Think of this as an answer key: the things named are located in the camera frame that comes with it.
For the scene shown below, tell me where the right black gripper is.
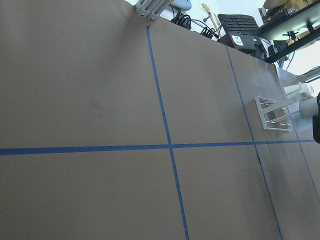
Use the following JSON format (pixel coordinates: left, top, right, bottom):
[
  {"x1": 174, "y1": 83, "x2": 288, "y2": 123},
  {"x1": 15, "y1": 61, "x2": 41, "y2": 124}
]
[{"x1": 312, "y1": 93, "x2": 320, "y2": 143}]

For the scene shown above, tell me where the pale green white cup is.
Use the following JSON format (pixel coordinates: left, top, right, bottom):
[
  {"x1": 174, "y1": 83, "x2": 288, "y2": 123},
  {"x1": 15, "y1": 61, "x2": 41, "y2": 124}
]
[{"x1": 299, "y1": 98, "x2": 319, "y2": 119}]

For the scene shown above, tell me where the black computer monitor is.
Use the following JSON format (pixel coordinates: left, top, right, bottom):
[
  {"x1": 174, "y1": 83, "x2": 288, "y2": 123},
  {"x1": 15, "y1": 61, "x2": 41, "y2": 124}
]
[{"x1": 257, "y1": 1, "x2": 320, "y2": 41}]

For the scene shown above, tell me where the black box with label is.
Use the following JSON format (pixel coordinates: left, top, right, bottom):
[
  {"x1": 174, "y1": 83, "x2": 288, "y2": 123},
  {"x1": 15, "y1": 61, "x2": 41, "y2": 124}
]
[{"x1": 219, "y1": 32, "x2": 256, "y2": 50}]

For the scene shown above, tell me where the black keyboard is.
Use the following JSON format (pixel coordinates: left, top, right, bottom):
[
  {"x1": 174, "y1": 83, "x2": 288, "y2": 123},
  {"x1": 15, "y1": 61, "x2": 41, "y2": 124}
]
[{"x1": 217, "y1": 13, "x2": 259, "y2": 36}]

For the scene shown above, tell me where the white wire cup rack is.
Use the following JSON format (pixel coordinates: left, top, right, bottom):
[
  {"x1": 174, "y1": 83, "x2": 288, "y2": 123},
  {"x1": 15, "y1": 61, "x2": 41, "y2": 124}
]
[{"x1": 255, "y1": 82, "x2": 316, "y2": 131}]

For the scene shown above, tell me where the aluminium frame post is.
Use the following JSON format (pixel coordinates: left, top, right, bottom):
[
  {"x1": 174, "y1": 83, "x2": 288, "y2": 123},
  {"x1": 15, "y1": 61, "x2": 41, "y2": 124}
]
[{"x1": 133, "y1": 0, "x2": 172, "y2": 21}]

